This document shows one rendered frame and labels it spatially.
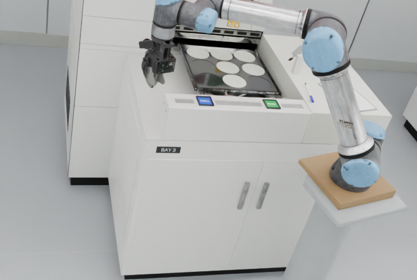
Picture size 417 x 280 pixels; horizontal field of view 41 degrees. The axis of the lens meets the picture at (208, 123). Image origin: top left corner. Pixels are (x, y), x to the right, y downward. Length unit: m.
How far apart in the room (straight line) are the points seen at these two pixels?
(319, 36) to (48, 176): 1.84
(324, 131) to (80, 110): 1.13
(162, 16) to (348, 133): 0.67
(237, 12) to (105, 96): 1.02
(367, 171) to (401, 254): 1.48
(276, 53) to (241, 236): 0.81
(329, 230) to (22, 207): 1.49
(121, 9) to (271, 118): 0.80
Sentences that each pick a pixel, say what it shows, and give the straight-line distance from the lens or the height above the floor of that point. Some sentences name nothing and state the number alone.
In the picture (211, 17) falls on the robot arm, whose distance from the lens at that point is 1.70.
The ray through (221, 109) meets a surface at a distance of 1.98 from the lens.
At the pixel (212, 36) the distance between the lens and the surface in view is 2.53.
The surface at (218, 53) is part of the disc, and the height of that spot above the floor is 0.90.
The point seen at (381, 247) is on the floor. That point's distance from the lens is 3.21.
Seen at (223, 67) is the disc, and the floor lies 0.90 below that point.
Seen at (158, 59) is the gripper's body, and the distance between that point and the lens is 1.81.
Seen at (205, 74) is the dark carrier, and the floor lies 0.90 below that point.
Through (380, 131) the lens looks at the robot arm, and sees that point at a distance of 1.93.
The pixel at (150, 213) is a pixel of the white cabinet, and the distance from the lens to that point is 2.24.
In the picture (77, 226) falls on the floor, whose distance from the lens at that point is 2.79.
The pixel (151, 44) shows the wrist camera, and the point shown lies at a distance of 1.83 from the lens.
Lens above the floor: 2.02
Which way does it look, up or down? 34 degrees down
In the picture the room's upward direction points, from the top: 14 degrees clockwise
